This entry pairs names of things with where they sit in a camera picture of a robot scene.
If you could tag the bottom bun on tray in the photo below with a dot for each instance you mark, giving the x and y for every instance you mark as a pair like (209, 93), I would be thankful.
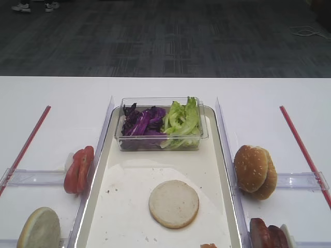
(173, 204)

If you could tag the left red tape strip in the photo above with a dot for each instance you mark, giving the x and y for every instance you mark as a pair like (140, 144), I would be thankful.
(26, 147)

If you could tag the rear sesame bun top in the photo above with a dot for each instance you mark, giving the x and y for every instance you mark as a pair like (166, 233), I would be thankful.
(269, 185)

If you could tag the white metal tray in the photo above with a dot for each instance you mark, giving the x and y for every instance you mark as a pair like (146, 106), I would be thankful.
(117, 212)

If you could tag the sauce crumb on tray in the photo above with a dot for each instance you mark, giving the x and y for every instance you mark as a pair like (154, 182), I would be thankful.
(208, 245)

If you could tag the long acrylic divider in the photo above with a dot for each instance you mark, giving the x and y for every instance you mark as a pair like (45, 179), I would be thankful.
(241, 225)
(71, 241)

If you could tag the upright bun half left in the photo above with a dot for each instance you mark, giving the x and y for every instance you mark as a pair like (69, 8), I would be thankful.
(41, 229)

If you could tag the upper left acrylic holder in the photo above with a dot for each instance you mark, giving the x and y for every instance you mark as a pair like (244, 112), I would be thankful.
(32, 178)

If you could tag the sesame bun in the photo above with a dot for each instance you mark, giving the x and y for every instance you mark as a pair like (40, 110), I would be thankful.
(251, 166)
(269, 185)

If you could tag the tomato slice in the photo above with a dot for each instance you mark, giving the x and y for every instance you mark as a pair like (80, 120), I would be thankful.
(72, 175)
(85, 158)

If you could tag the green lettuce leaves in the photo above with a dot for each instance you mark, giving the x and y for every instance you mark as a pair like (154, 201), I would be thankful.
(182, 126)

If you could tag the purple cabbage leaves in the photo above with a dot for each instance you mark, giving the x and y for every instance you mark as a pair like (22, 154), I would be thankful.
(148, 122)

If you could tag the right white sneaker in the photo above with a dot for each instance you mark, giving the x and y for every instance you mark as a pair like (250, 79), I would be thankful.
(49, 7)

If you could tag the right red tape strip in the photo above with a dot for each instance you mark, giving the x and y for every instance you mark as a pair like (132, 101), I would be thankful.
(306, 154)

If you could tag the left white sneaker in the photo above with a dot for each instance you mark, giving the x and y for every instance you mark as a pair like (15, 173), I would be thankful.
(23, 8)

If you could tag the red tape strip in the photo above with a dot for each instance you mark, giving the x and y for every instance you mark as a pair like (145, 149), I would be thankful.
(306, 154)
(26, 147)

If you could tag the rear meat patty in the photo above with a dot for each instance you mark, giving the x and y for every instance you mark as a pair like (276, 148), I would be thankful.
(277, 237)

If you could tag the upper right acrylic holder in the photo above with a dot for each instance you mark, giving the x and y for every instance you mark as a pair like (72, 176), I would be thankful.
(313, 181)

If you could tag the right long acrylic divider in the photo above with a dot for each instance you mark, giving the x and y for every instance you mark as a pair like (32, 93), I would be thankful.
(241, 225)

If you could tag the lower right acrylic holder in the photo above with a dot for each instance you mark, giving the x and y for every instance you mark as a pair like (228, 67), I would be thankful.
(307, 244)

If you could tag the acrylic holder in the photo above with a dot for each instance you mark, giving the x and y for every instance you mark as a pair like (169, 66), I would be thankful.
(313, 181)
(307, 244)
(32, 178)

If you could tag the white sneaker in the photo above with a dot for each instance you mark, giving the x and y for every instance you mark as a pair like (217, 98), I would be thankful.
(49, 7)
(23, 8)

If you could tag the clear plastic salad container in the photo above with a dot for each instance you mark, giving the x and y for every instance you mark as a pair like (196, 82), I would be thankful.
(145, 143)

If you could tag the front sesame bun top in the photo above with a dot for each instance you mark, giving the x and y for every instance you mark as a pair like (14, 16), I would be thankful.
(251, 166)

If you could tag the left long acrylic divider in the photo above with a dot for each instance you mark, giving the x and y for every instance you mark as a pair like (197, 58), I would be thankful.
(71, 241)

